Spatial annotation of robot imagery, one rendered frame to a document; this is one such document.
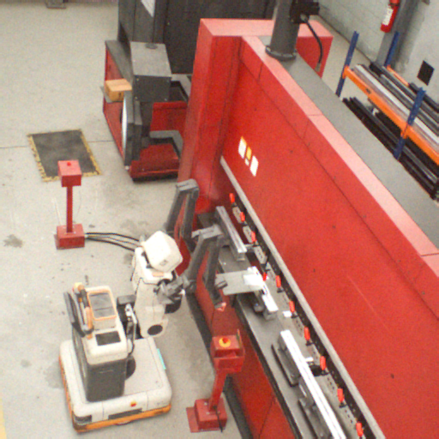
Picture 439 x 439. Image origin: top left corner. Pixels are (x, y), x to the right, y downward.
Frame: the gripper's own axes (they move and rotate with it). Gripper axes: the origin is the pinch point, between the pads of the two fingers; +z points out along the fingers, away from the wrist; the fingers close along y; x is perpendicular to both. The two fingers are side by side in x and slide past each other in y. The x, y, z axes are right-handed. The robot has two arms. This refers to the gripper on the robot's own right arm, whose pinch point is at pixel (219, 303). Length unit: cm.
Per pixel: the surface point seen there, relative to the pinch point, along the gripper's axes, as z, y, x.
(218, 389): 56, -21, 27
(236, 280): 7.7, 16.5, -15.9
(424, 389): -63, -132, -62
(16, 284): 39, 138, 143
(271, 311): 18.1, -9.9, -26.9
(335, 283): -51, -59, -58
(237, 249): 18, 49, -27
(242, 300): 20.6, 9.8, -13.8
